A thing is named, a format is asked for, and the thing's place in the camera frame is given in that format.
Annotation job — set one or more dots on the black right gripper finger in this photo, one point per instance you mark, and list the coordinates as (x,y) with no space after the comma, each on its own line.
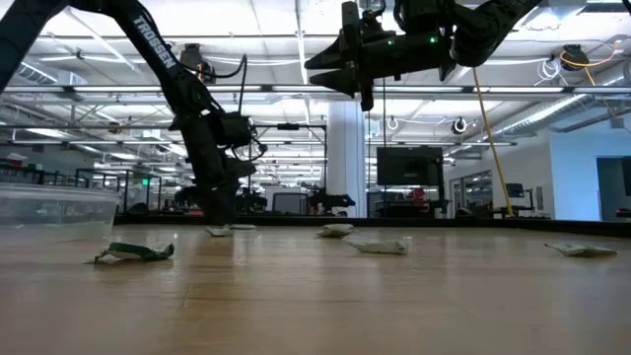
(332,58)
(340,81)

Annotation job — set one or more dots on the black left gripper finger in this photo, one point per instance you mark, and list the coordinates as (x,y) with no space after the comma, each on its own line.
(228,207)
(212,207)

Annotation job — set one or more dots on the black workstation robot arm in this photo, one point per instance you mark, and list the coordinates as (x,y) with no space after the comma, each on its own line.
(251,202)
(328,201)

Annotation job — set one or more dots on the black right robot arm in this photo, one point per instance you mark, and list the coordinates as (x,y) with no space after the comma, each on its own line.
(488,29)

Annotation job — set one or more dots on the long LED light bar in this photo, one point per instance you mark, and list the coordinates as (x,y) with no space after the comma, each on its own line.
(296,89)

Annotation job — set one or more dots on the grey framed panel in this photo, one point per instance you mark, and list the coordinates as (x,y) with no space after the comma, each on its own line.
(290,203)

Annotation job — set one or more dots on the white building column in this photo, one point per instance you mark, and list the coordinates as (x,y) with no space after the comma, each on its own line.
(345,163)

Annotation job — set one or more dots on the green-edged white sweetener packet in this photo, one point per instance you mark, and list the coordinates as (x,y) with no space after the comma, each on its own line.
(138,251)

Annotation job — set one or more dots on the large black monitor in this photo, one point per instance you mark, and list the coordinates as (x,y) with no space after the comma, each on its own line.
(409,166)

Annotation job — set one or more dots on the red round object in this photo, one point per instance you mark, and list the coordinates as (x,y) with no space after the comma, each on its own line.
(418,195)

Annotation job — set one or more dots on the clear plastic bin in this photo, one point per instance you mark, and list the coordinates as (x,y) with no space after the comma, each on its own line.
(54,212)

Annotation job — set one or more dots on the small black monitor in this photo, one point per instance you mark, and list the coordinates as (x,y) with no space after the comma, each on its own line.
(515,191)

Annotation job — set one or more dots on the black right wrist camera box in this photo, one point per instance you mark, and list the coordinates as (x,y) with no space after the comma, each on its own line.
(377,28)

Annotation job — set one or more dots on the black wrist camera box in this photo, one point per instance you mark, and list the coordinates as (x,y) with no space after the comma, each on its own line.
(234,130)
(377,28)

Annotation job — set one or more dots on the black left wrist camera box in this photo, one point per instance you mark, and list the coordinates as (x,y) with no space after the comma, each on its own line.
(234,130)

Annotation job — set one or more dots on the black metal frame stand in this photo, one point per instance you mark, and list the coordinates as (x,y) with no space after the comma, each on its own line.
(288,126)

